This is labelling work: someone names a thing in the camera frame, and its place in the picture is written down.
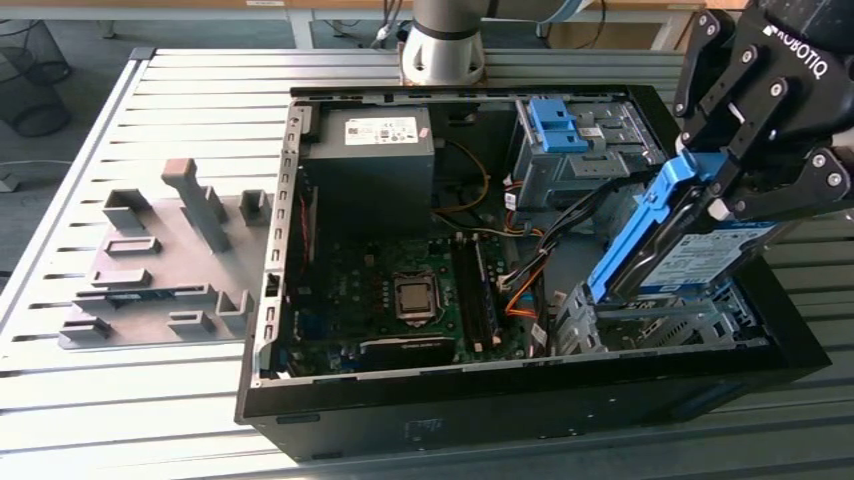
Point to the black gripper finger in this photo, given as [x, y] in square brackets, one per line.
[734, 85]
[800, 197]

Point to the hard disk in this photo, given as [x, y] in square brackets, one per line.
[694, 260]

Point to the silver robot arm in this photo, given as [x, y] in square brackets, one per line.
[440, 60]

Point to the metal disk bay cage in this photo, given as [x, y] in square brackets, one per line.
[576, 320]

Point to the grey metal drive cage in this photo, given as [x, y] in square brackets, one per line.
[587, 170]

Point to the blue plastic latch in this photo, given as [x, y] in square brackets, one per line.
[556, 135]

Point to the white plug connector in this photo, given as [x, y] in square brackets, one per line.
[501, 284]

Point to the black RAM stick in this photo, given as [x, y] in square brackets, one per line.
[485, 285]

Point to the grey power supply unit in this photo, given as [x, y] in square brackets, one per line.
[373, 150]

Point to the silver CPU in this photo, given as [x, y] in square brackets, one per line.
[415, 297]

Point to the CPU socket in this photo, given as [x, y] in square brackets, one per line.
[397, 300]

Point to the black PC case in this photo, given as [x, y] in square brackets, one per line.
[467, 415]

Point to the black graphics card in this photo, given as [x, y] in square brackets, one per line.
[407, 350]

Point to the green motherboard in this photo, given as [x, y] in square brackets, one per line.
[353, 300]

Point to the grey parts rack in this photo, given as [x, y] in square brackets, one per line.
[167, 270]

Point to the green RAM stick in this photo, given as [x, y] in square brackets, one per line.
[133, 297]

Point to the black mesh waste basket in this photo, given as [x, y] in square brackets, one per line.
[46, 107]

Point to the small grey box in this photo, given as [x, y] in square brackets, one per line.
[5, 180]

